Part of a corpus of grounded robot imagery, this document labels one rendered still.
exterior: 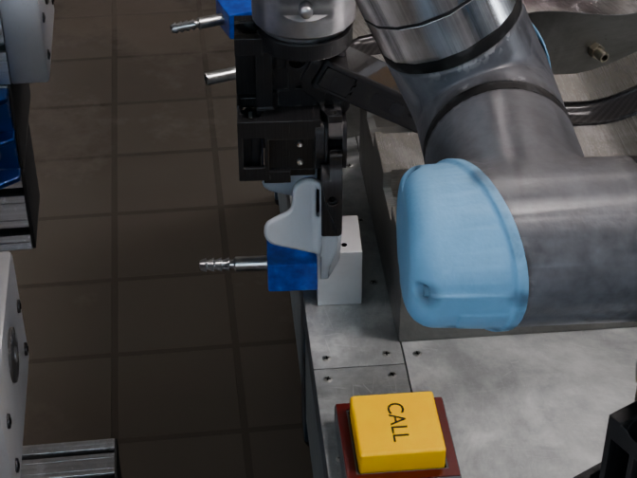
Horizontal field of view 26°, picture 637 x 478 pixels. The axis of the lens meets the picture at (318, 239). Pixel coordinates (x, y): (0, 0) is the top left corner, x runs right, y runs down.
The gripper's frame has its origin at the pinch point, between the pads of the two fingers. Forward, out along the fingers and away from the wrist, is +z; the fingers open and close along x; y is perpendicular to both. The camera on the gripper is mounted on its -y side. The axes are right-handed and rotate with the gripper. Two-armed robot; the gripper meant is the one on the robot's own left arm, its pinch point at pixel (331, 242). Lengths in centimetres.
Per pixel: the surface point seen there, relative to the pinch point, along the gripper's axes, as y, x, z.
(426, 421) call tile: -5.5, 20.0, 0.9
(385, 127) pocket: -5.7, -14.3, -1.7
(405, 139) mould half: -6.7, -8.1, -4.4
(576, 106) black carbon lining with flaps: -22.6, -14.0, -3.5
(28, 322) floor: 45, -92, 85
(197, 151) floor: 18, -144, 85
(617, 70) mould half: -26.9, -18.0, -4.7
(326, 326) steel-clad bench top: 0.6, 5.1, 4.6
